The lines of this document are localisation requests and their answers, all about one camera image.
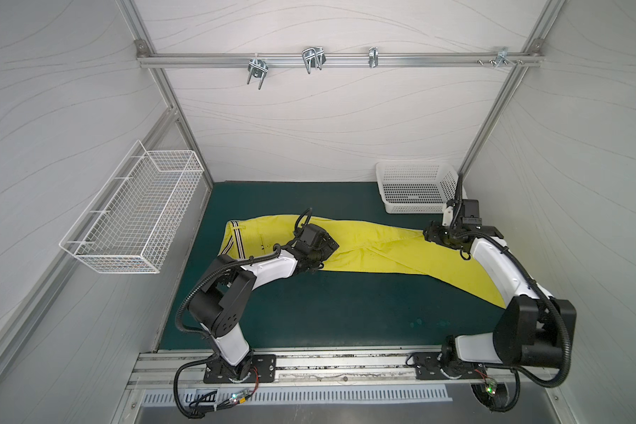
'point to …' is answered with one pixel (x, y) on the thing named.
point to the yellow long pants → (361, 248)
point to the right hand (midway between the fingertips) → (435, 231)
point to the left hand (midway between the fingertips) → (334, 250)
